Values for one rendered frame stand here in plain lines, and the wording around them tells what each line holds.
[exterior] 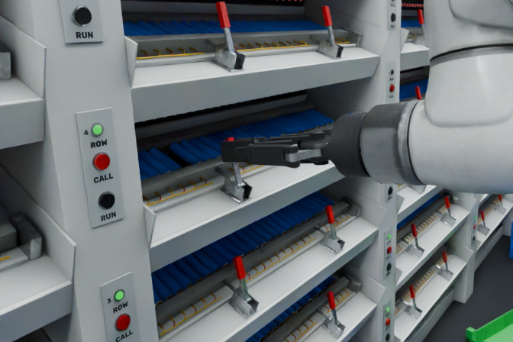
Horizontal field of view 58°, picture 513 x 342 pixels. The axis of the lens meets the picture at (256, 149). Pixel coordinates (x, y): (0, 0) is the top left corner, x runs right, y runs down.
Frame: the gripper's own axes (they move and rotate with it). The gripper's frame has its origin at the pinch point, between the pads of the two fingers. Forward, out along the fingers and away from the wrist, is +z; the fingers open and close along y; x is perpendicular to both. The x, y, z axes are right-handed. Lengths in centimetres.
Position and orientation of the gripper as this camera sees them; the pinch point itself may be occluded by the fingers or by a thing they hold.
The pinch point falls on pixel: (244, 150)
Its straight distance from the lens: 66.1
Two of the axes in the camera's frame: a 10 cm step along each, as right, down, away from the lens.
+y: 6.5, -2.1, 7.4
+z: -7.5, 0.3, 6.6
